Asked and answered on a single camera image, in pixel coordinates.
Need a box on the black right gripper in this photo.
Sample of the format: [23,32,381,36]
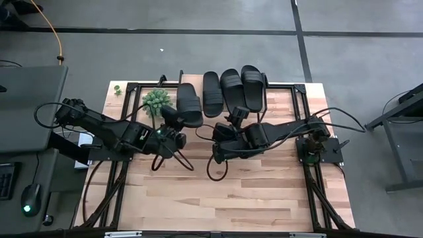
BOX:
[212,122,269,165]

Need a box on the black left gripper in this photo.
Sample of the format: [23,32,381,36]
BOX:
[145,119,192,158]

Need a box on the black rubber slide sandal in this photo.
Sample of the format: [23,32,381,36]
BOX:
[176,82,204,129]
[240,64,265,113]
[219,68,247,115]
[202,71,225,118]

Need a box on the green succulent in patterned pot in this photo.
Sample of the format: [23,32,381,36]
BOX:
[141,87,173,118]

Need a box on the grey desk top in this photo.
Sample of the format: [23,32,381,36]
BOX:
[0,64,69,153]

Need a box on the black computer mouse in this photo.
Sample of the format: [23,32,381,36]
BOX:
[20,183,43,218]

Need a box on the black metal stand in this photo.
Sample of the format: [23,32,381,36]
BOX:
[364,82,423,193]

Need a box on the black keyboard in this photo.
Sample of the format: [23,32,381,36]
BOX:
[0,163,17,201]

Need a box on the dark grey desk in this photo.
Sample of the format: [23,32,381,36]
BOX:
[0,147,87,235]

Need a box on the black chair base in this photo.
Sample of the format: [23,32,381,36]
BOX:
[0,0,43,30]

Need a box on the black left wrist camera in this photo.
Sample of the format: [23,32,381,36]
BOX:
[160,104,182,130]

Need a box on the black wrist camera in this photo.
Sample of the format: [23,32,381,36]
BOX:
[230,105,251,129]
[160,104,182,130]

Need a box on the right gripper cable loop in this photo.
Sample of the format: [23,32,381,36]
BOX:
[206,153,229,182]

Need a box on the gripper cable loop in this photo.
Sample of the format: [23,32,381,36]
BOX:
[206,153,229,182]
[150,148,196,173]

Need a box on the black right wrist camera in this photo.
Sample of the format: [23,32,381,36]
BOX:
[230,105,251,129]

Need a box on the left gripper cable loop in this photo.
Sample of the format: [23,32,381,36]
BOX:
[150,148,196,173]

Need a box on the wooden shelf black metal frame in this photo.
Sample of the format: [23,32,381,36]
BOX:
[176,69,269,125]

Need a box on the black metal table frame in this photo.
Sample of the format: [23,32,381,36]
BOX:
[74,74,355,232]

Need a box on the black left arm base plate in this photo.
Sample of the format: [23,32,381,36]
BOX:
[87,145,134,163]

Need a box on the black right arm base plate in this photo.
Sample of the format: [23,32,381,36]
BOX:
[295,137,345,165]

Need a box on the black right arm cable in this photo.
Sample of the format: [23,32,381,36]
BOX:
[310,106,367,134]

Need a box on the brown cable under frame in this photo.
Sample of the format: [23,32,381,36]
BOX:
[81,160,104,223]

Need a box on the silver metal bracket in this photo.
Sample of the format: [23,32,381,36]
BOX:
[289,232,327,238]
[104,231,143,238]

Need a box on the yellow cable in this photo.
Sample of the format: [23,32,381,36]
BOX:
[30,0,64,65]

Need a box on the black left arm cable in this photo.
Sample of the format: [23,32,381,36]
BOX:
[32,101,85,130]

